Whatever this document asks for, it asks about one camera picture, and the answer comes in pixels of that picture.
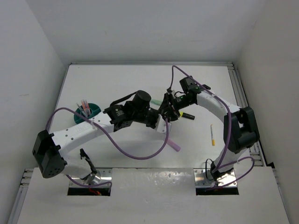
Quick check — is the green correction tape case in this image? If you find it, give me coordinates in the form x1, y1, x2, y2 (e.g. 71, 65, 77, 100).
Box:
150, 99, 162, 105

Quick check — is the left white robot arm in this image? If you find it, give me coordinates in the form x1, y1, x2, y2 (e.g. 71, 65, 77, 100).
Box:
32, 90, 169, 180

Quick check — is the teal round divided organizer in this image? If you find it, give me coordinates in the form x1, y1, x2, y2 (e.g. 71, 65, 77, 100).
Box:
73, 103, 101, 124

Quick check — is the blue clear pen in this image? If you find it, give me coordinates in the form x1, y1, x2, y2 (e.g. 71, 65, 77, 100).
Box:
76, 103, 85, 116

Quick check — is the pink lilac highlighter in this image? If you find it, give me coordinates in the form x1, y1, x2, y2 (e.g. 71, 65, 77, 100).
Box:
167, 139, 181, 152

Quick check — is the aluminium frame rail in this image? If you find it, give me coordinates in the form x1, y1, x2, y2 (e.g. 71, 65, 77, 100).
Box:
228, 63, 266, 167

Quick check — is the white yellow marker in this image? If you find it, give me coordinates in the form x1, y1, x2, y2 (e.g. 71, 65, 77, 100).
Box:
210, 124, 215, 146

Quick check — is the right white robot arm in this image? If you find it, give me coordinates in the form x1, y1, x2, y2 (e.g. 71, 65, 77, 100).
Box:
158, 76, 260, 180

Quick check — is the yellow black highlighter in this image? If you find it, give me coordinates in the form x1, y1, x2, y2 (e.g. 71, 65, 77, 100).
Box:
180, 112, 195, 120

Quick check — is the purple cable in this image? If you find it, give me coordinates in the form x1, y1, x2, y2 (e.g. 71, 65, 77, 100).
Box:
170, 65, 255, 189
45, 107, 171, 187

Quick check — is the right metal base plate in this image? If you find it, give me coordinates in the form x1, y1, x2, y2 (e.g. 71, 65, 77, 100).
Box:
193, 168, 237, 189

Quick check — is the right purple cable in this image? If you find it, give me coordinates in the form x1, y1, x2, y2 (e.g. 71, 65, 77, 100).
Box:
170, 65, 255, 189

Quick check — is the metal base plate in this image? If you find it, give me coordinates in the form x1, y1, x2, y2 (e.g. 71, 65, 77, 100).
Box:
193, 168, 237, 189
86, 168, 112, 186

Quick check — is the red clear pen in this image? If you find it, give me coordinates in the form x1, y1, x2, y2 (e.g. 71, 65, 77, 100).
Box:
81, 100, 87, 117

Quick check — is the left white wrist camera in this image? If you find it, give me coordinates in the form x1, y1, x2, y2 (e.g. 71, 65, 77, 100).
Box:
154, 114, 171, 133

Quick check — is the orange clear pen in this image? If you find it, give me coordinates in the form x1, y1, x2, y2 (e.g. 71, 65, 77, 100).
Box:
84, 100, 91, 116

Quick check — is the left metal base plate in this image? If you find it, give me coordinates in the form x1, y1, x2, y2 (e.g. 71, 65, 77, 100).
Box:
86, 168, 112, 186

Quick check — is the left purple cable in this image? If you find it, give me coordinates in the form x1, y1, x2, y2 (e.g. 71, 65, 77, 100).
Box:
45, 107, 171, 187

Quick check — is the purple clear pen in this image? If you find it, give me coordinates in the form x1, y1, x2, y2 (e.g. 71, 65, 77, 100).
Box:
86, 108, 92, 117

